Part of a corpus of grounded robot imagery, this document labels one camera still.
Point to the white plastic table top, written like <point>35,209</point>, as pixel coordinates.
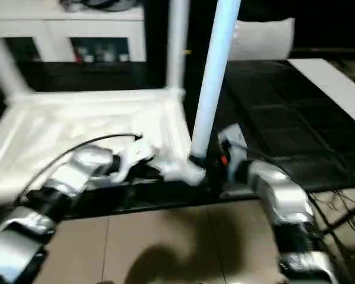
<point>47,118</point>

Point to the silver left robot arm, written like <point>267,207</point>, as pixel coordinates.
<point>77,168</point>

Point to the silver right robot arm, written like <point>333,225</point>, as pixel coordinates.
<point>284,192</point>

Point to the grey pillow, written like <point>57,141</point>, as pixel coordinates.
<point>263,41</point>

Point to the black cabinet with gold label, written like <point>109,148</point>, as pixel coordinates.
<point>156,35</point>

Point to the white flat board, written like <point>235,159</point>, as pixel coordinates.
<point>328,83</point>

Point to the white sideboard cabinet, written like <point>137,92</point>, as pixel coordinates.
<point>77,26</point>

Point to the black clutter on sideboard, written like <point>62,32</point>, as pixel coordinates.
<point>72,5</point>

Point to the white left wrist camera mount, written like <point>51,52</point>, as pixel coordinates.
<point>133,155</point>

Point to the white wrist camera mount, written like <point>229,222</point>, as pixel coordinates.
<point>133,155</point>
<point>235,137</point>

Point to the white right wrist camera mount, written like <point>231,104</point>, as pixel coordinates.
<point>235,137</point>

